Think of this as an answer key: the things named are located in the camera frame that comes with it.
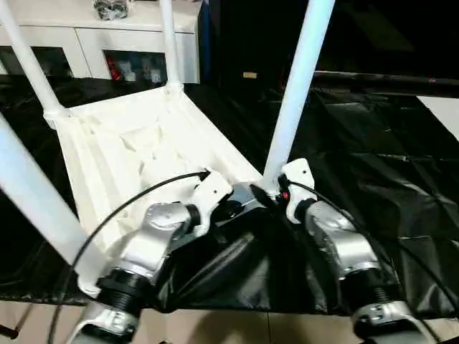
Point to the white plastic table top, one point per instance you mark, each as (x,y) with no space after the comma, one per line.
(143,136)

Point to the black plastic mat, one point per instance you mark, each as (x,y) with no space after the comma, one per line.
(376,179)

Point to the small beige label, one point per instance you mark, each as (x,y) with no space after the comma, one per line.
(250,75)

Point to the white flat board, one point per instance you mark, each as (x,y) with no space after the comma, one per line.
(443,114)

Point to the red carton behind glass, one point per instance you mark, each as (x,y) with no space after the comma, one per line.
(116,71)

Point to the white glass-door cabinet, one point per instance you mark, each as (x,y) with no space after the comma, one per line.
(89,36)

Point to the grey object on cabinet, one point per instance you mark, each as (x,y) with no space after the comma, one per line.
(112,9)

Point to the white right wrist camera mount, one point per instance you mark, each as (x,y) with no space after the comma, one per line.
(299,175)

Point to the blue vertical post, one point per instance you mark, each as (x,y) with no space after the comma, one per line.
(208,36)

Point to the black folding table frame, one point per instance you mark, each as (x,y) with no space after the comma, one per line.
(14,328)

